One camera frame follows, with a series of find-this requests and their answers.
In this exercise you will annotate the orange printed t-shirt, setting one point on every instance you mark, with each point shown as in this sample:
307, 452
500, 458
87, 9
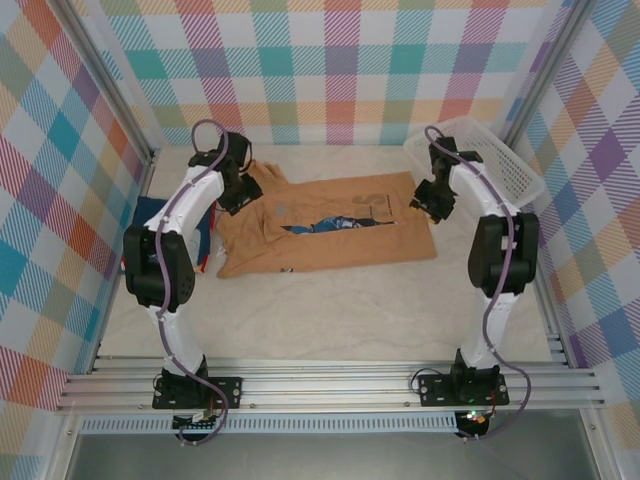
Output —
325, 245

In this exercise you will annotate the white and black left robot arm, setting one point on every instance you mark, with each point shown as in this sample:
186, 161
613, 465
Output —
160, 270

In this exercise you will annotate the white plastic basket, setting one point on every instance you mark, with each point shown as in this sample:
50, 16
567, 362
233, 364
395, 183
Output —
505, 160

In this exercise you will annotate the folded navy t-shirt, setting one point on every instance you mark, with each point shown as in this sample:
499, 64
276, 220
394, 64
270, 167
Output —
147, 210

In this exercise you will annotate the small circuit board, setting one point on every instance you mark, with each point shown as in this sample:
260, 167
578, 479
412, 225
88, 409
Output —
200, 425
475, 423

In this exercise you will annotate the aluminium frame post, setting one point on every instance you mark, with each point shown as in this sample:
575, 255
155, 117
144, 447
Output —
115, 90
545, 70

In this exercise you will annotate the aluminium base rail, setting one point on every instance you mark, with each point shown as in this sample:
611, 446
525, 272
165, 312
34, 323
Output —
325, 385

